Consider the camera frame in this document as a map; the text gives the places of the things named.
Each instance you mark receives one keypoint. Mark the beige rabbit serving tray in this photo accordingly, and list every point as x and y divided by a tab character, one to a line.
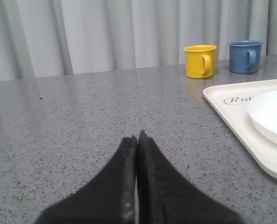
230	101

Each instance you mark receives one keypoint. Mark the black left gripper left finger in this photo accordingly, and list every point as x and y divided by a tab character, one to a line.
108	198

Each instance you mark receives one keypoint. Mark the blue enamel mug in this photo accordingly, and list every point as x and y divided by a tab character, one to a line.
244	56

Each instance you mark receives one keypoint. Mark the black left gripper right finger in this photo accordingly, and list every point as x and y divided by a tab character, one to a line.
166	197

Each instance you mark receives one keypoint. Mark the white round plate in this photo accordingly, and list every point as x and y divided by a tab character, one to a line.
262	110

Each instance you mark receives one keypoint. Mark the yellow enamel mug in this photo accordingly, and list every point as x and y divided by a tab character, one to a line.
200	61

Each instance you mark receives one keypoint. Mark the grey pleated curtain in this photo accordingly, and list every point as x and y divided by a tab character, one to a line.
43	38

